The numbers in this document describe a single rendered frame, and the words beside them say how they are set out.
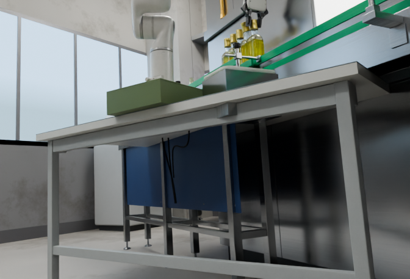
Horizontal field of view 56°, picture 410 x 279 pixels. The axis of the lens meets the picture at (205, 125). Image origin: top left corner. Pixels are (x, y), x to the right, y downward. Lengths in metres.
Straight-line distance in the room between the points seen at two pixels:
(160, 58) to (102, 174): 3.12
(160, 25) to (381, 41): 0.85
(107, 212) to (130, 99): 3.10
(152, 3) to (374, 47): 0.85
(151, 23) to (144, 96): 0.33
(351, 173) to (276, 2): 1.02
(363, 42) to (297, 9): 0.59
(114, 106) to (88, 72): 3.45
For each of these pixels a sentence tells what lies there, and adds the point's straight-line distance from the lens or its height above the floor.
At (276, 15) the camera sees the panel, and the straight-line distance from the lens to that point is 1.89.
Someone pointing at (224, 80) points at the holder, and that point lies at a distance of 1.30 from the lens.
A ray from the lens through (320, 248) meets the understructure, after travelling 1.70.
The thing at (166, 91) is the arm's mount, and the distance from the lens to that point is 1.42.
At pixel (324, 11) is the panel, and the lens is 1.65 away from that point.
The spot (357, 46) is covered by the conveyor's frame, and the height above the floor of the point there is 0.83.
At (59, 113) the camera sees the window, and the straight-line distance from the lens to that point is 4.68.
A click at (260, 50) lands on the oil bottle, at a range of 1.74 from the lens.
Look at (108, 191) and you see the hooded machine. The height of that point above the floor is 0.43.
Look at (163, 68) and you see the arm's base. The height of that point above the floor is 0.92.
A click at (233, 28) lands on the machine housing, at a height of 1.30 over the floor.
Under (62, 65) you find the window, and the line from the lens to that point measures 4.84.
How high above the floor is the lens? 0.46
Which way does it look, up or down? 9 degrees up
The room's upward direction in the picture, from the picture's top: 3 degrees counter-clockwise
